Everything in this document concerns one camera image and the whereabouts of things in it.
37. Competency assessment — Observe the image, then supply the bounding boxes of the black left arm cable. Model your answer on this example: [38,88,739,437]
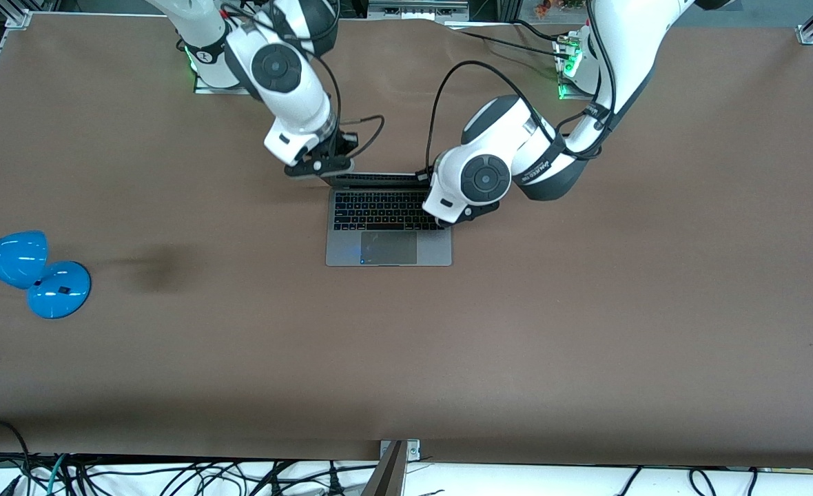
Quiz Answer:
[415,0,619,181]

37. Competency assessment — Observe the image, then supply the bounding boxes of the long black table cable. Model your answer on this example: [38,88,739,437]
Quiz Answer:
[456,30,567,57]

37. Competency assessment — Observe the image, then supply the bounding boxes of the teal floor cable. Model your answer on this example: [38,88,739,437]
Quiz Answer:
[45,453,68,496]

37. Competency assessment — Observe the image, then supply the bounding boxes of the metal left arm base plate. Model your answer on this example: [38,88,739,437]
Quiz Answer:
[557,34,590,101]

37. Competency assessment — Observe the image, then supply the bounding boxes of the grey laptop with black keyboard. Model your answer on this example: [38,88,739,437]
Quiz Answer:
[325,172,453,267]

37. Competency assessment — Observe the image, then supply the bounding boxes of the metal table edge bracket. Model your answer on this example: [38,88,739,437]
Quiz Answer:
[379,439,422,461]

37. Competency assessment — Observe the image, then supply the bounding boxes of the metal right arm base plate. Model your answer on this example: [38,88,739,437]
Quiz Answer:
[194,69,250,96]

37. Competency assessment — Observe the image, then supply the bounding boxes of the blue desk lamp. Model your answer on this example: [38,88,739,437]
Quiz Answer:
[0,230,93,320]

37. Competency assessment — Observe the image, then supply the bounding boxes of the grey metal camera pole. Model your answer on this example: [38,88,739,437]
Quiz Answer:
[361,441,408,496]

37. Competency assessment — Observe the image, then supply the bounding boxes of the grey power strip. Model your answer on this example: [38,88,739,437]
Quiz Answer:
[368,0,470,20]

